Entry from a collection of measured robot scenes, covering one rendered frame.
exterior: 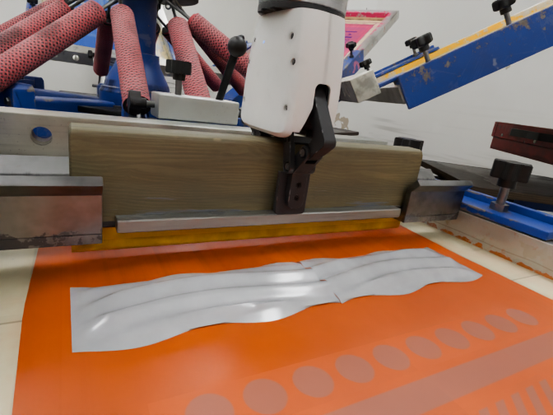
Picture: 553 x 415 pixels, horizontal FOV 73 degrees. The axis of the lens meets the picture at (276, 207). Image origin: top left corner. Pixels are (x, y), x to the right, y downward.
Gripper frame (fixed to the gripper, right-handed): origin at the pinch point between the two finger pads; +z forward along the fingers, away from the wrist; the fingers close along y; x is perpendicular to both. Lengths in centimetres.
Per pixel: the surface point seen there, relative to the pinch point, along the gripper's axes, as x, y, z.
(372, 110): 200, -208, -5
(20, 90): -25, -60, -2
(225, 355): -10.3, 14.5, 5.9
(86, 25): -13, -66, -17
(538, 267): 25.4, 13.2, 5.2
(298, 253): 1.5, 3.2, 5.9
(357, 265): 5.3, 7.4, 5.5
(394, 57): 200, -196, -45
